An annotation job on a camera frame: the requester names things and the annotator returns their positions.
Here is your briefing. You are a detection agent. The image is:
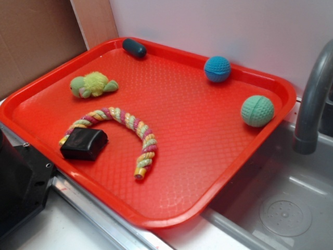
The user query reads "green dimpled ball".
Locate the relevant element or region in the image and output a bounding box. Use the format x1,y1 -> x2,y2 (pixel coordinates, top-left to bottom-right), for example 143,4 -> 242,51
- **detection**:
240,95 -> 275,128

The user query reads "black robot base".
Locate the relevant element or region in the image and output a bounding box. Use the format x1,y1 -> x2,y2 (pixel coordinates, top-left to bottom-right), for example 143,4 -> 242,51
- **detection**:
1,132 -> 55,240

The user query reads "blue dimpled ball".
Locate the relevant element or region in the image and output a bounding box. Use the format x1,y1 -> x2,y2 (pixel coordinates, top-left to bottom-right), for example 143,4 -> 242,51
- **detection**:
203,56 -> 232,83

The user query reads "red plastic tray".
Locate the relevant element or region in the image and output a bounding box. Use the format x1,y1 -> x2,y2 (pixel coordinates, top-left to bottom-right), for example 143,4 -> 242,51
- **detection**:
1,39 -> 296,229

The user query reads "dark teal capsule toy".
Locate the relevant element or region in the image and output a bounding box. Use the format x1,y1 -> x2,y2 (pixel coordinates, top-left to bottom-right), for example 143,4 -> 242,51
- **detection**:
122,38 -> 147,58

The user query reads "black rounded block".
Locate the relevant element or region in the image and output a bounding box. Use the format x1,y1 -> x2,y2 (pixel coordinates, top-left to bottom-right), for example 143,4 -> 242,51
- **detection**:
60,128 -> 108,161

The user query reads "green plush toy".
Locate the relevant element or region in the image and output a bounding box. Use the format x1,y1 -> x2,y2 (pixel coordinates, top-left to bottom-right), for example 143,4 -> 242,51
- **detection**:
70,71 -> 119,99

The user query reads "grey toy sink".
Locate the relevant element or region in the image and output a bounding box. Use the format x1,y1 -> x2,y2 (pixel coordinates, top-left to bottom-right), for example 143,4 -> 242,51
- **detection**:
202,122 -> 332,249

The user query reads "grey toy faucet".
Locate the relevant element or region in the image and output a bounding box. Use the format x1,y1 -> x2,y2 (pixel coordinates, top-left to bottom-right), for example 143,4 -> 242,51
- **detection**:
293,40 -> 332,155

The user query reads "brown cardboard board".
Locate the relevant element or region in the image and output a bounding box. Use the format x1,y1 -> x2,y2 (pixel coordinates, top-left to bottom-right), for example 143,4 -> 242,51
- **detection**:
1,1 -> 118,99

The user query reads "multicolour rope toy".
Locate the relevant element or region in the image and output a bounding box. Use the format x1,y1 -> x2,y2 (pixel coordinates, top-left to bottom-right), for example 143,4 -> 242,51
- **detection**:
59,107 -> 158,180

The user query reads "silver metal edge rail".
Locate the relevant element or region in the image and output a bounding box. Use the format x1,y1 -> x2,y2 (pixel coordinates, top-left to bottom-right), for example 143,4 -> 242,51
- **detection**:
0,122 -> 177,250

